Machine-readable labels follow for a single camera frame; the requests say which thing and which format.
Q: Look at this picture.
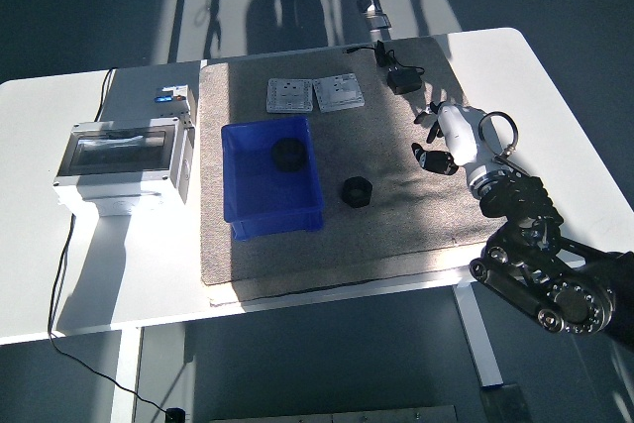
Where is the black adapter cord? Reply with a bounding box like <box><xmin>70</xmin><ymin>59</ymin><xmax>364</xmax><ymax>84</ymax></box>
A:
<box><xmin>344</xmin><ymin>39</ymin><xmax>427</xmax><ymax>76</ymax></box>

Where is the white table leg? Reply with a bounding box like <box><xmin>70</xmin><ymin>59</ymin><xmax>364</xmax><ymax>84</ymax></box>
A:
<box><xmin>109</xmin><ymin>327</ymin><xmax>145</xmax><ymax>423</ymax></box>
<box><xmin>453</xmin><ymin>283</ymin><xmax>505</xmax><ymax>389</ymax></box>

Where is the thin black power cable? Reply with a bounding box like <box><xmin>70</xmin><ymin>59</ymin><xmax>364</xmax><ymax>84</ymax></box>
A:
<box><xmin>47</xmin><ymin>67</ymin><xmax>172</xmax><ymax>414</ymax></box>

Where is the white wall socket panel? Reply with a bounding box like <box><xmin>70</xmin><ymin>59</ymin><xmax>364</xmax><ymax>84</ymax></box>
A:
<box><xmin>312</xmin><ymin>72</ymin><xmax>368</xmax><ymax>114</ymax></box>
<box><xmin>265</xmin><ymin>77</ymin><xmax>316</xmax><ymax>114</ymax></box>

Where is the silver metal bracket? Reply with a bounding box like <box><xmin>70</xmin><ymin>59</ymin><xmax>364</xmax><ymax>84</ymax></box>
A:
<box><xmin>357</xmin><ymin>0</ymin><xmax>393</xmax><ymax>31</ymax></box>

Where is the grey table foot plate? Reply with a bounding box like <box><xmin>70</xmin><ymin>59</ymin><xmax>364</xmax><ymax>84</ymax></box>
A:
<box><xmin>478</xmin><ymin>382</ymin><xmax>534</xmax><ymax>423</ymax></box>

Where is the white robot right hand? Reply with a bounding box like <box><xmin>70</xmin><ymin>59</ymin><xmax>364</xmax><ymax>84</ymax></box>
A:
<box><xmin>410</xmin><ymin>100</ymin><xmax>497</xmax><ymax>186</ymax></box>

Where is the white electrical distribution box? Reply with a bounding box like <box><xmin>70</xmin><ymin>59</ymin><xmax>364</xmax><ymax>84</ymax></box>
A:
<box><xmin>53</xmin><ymin>116</ymin><xmax>197</xmax><ymax>217</ymax></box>

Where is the black power adapter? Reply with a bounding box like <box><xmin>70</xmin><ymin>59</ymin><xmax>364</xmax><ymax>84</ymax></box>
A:
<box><xmin>385</xmin><ymin>66</ymin><xmax>425</xmax><ymax>97</ymax></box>

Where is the black hexagonal nut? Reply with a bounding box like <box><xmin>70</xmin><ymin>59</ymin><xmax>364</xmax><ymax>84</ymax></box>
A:
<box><xmin>340</xmin><ymin>175</ymin><xmax>372</xmax><ymax>209</ymax></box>
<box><xmin>270</xmin><ymin>138</ymin><xmax>304</xmax><ymax>172</ymax></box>

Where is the grey-brown table mat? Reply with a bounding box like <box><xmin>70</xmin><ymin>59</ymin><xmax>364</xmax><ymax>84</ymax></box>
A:
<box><xmin>198</xmin><ymin>35</ymin><xmax>502</xmax><ymax>288</ymax></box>

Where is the blue plastic box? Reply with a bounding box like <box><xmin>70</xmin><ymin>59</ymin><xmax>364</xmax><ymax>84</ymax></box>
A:
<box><xmin>220</xmin><ymin>115</ymin><xmax>327</xmax><ymax>244</ymax></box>

